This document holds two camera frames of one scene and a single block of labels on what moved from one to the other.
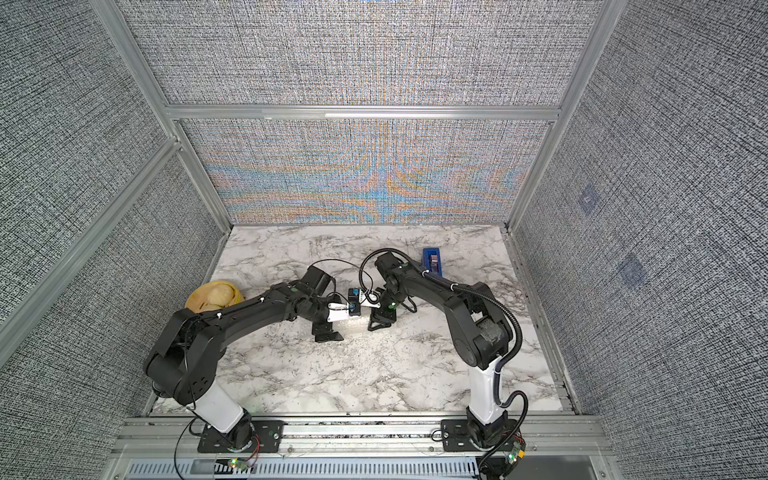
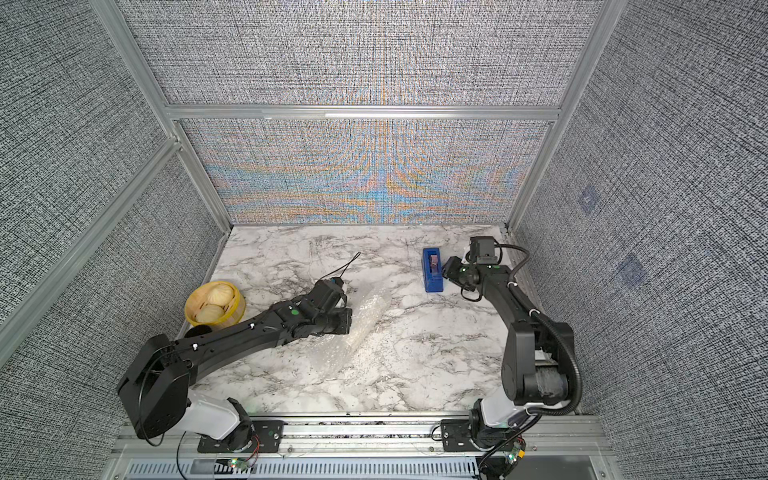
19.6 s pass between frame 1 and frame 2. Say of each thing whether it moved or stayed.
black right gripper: moved
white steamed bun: stayed
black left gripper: moved
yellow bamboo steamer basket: stayed
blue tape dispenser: stayed
